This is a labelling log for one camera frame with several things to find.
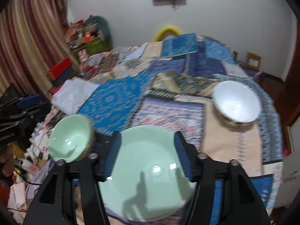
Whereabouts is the striped brown curtain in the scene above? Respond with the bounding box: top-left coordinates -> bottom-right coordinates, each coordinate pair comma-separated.
1,0 -> 80,98

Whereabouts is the white folded cloth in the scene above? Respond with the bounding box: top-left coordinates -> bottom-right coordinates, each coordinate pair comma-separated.
51,77 -> 99,115

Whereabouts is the white ceramic bowl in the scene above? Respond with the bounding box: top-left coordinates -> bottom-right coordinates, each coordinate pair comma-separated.
211,80 -> 262,131

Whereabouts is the green storage box clutter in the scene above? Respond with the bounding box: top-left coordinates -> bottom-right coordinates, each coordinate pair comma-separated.
64,16 -> 113,56

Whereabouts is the green ceramic bowl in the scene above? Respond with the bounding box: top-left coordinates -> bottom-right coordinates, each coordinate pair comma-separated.
48,114 -> 94,163

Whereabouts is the mint green plate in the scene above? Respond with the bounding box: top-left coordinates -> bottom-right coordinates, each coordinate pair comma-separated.
99,125 -> 195,222

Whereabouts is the red and navy box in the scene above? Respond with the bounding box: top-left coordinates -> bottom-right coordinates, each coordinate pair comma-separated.
46,57 -> 75,87

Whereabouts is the patchwork patterned tablecloth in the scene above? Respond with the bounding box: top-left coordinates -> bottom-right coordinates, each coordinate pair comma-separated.
30,33 -> 284,225

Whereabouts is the cardboard box with label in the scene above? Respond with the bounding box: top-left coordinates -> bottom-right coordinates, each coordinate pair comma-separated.
246,52 -> 261,71

